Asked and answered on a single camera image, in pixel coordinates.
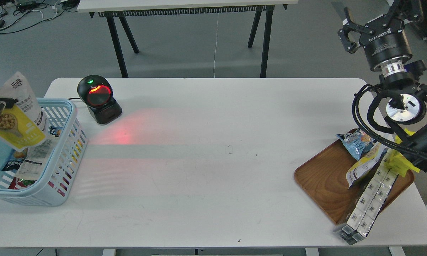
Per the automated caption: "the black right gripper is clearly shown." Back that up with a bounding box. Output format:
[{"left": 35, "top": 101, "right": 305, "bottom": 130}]
[{"left": 338, "top": 0, "right": 423, "bottom": 72}]

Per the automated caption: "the yellow chickpea snack pouch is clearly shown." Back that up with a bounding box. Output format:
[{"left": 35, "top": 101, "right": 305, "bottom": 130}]
[{"left": 0, "top": 71, "right": 49, "bottom": 151}]

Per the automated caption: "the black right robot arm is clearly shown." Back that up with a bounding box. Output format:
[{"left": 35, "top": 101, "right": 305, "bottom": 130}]
[{"left": 337, "top": 0, "right": 427, "bottom": 172}]

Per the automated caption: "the white snack bag in basket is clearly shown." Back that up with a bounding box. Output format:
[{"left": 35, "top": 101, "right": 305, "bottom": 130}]
[{"left": 15, "top": 137, "right": 59, "bottom": 181}]

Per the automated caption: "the light blue plastic basket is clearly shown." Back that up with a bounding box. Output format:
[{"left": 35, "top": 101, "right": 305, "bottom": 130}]
[{"left": 0, "top": 98, "right": 88, "bottom": 206}]

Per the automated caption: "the blue snack bag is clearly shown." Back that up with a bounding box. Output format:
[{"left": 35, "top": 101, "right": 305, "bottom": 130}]
[{"left": 336, "top": 128, "right": 374, "bottom": 160}]

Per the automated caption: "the yellow cartoon snack pack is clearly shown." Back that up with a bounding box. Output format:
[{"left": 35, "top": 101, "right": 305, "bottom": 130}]
[{"left": 384, "top": 148, "right": 421, "bottom": 177}]

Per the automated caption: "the white yellow snack pouch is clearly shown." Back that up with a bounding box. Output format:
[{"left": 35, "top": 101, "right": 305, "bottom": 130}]
[{"left": 346, "top": 143, "right": 388, "bottom": 188}]

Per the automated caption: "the long silver snack box pack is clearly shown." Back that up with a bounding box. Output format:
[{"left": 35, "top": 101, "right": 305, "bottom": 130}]
[{"left": 334, "top": 153, "right": 398, "bottom": 245}]

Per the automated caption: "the white background table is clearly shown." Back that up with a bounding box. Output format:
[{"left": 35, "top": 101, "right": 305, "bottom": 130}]
[{"left": 77, "top": 0, "right": 297, "bottom": 78}]

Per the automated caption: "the brown wooden tray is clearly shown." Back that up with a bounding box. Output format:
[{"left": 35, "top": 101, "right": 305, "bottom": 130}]
[{"left": 294, "top": 128, "right": 415, "bottom": 225}]

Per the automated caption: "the floor cables and adapter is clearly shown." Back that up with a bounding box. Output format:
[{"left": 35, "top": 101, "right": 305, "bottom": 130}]
[{"left": 0, "top": 0, "right": 80, "bottom": 36}]

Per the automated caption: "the white hanging cable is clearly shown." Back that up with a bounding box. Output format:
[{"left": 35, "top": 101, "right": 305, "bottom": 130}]
[{"left": 213, "top": 12, "right": 219, "bottom": 78}]

